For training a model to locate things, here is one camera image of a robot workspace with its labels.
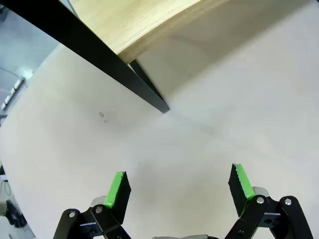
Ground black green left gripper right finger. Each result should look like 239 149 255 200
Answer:
224 163 315 239

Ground white power strip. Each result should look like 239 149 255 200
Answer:
1 77 26 111

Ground wooden two-tier shelf black frame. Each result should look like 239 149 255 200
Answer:
0 0 230 114

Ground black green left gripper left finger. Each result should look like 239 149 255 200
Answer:
52 171 132 239

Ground black bag on floor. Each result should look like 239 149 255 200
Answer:
4 199 26 229

